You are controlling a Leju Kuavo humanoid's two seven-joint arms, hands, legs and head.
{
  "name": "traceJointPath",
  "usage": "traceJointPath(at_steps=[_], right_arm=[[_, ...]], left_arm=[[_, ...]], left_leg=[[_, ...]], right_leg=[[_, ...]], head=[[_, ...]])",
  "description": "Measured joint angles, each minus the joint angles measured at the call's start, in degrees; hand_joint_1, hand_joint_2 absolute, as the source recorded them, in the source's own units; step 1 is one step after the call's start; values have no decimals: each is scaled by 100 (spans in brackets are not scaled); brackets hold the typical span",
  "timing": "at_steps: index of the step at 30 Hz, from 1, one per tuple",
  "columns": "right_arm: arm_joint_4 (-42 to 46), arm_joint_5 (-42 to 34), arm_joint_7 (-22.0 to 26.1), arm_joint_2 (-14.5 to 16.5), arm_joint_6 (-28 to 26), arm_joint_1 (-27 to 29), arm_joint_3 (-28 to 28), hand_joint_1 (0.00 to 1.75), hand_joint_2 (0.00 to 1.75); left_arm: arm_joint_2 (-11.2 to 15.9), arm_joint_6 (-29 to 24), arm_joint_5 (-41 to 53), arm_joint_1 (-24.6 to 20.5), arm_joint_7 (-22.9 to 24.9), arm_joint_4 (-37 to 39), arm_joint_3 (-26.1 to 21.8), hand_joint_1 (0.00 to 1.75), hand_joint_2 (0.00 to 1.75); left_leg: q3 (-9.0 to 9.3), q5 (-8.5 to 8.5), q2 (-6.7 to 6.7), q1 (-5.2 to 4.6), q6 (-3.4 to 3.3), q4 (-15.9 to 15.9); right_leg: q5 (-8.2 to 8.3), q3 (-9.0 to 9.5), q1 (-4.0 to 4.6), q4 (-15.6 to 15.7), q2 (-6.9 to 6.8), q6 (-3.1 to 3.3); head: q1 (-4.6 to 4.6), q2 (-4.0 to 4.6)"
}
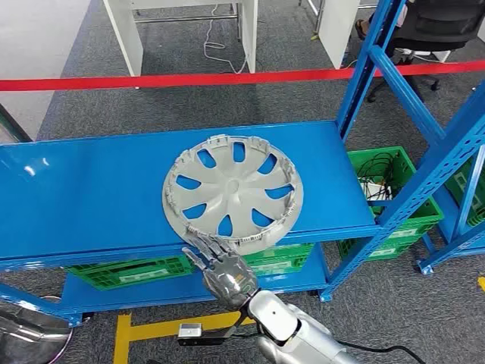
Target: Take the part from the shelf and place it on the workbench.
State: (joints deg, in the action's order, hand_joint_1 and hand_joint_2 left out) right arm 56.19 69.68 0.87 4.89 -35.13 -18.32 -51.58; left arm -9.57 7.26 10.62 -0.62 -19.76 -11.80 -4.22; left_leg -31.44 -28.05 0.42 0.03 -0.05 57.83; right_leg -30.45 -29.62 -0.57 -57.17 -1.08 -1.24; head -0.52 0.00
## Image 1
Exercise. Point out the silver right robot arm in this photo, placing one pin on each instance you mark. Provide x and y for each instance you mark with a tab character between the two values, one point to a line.
280	316

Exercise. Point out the chrome barrier stanchion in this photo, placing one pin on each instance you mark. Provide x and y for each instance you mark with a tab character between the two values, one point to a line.
23	331

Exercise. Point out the yellow floor tape square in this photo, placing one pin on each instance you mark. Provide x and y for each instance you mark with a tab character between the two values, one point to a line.
482	284

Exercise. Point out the person's foot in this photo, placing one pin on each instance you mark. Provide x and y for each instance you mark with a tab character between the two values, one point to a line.
361	29

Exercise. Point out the white desk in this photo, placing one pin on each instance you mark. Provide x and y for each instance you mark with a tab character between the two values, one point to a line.
248	30

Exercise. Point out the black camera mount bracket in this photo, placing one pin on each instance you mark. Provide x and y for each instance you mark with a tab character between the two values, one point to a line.
223	335

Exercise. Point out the green plastic crate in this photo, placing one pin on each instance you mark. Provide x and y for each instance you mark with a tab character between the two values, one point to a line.
477	196
379	251
113	274
409	176
280	258

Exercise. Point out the grey plastic wheel cover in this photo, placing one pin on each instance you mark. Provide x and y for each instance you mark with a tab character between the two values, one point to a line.
233	193

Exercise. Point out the blue metal shelf rack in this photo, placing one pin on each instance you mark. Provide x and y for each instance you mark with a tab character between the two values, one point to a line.
94	191
470	201

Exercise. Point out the red barrier belt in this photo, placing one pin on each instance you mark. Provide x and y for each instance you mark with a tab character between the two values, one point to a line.
189	79

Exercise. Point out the white desk panel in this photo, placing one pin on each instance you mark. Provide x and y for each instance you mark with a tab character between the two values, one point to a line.
337	30

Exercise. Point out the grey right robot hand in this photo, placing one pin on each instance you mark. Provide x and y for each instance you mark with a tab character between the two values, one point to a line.
231	281

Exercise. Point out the black office chair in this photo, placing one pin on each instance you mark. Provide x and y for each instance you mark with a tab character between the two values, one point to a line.
435	20

